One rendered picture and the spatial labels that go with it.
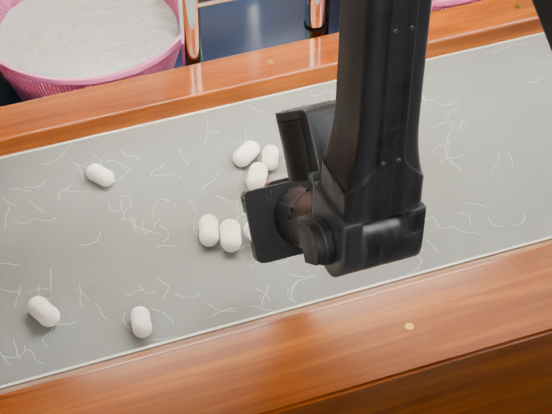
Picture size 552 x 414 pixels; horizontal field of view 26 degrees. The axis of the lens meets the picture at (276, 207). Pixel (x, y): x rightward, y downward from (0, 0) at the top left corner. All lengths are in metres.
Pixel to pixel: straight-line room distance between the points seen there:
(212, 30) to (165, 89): 0.24
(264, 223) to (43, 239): 0.28
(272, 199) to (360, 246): 0.19
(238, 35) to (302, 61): 0.20
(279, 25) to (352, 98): 0.76
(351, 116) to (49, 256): 0.48
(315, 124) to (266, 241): 0.16
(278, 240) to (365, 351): 0.13
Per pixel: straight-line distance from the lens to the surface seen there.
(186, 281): 1.18
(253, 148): 1.28
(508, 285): 1.16
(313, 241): 0.89
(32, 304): 1.16
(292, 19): 1.58
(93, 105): 1.34
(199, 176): 1.28
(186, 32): 1.36
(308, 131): 0.93
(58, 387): 1.09
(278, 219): 1.04
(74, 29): 1.49
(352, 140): 0.83
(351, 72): 0.81
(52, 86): 1.39
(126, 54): 1.45
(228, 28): 1.57
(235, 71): 1.36
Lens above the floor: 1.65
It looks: 47 degrees down
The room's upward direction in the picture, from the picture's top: straight up
